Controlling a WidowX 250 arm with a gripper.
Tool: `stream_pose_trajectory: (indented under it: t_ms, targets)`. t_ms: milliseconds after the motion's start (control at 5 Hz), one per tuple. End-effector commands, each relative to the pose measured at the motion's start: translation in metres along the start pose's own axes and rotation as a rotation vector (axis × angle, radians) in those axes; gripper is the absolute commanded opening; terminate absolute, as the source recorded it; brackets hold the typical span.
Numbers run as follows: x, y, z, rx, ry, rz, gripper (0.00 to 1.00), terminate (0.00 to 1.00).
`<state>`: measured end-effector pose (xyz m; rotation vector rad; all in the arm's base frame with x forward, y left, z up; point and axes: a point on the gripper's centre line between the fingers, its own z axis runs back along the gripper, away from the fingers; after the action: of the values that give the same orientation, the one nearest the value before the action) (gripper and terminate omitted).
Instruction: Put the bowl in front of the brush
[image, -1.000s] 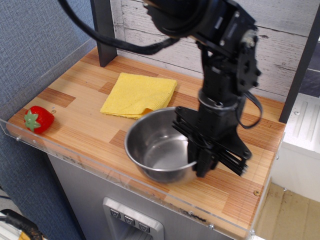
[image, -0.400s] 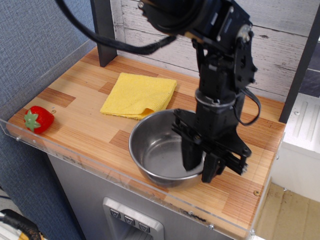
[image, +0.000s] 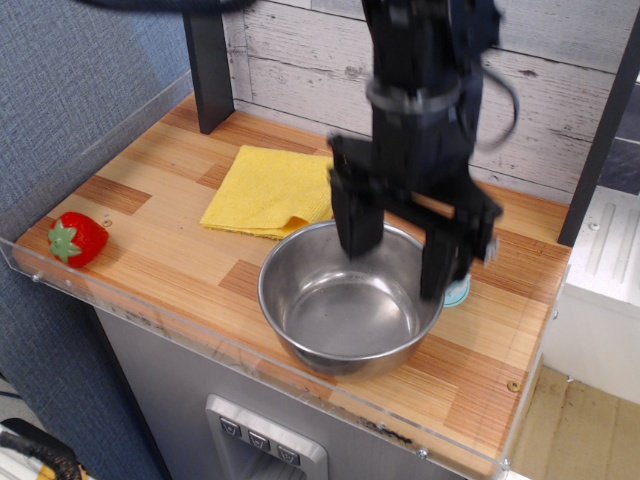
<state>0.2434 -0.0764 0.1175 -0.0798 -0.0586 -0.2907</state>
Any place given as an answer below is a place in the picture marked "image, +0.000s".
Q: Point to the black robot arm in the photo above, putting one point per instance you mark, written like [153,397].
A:
[430,45]

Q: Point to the grey dispenser button panel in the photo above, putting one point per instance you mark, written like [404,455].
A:
[250,446]

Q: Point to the light blue scrub brush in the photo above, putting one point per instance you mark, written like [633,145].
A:
[457,292]

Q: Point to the red toy strawberry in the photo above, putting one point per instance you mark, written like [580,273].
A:
[75,239]

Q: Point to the stainless steel bowl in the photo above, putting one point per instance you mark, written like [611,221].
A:
[351,319]

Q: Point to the silver toy fridge cabinet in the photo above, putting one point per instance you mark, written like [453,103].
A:
[171,384]

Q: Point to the black left frame post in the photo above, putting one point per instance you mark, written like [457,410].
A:
[210,74]

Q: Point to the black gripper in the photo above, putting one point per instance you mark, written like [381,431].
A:
[416,165]

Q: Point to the yellow folded cloth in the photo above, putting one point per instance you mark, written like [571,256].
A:
[271,193]

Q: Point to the black frame post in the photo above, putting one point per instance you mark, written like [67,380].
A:
[610,120]
[210,74]

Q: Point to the black right frame post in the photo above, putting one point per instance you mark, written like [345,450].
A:
[610,120]

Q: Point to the white toy sink counter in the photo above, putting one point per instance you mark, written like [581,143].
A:
[593,335]

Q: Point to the yellow object bottom corner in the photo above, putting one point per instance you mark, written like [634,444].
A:
[46,473]

